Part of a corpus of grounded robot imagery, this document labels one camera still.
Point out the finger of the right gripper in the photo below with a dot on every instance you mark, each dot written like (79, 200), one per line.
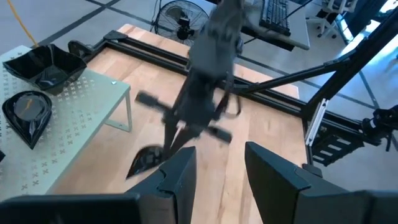
(169, 137)
(185, 138)

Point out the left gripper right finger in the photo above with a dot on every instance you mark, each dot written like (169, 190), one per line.
(280, 193)

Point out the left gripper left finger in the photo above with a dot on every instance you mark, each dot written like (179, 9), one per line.
(174, 186)

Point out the black teardrop plate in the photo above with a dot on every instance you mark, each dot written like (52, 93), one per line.
(28, 116)
(144, 160)

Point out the black wavy square plate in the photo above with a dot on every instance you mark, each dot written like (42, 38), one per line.
(46, 67)

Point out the small black square plate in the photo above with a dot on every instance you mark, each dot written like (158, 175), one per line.
(1, 155)

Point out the background black robot arm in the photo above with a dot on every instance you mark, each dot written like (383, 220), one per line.
(381, 124)

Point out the black floor fan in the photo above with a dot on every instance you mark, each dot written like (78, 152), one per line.
(182, 21)

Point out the green perforated metal shelf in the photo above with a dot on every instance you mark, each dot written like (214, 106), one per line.
(77, 109)

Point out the black keyboard tray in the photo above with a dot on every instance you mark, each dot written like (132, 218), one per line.
(280, 34)

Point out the black keyboard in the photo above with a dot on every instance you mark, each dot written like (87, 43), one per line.
(275, 15)

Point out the white office chair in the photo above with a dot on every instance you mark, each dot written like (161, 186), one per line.
(331, 17)

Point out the silver frame bracket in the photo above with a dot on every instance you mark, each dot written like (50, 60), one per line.
(315, 123)

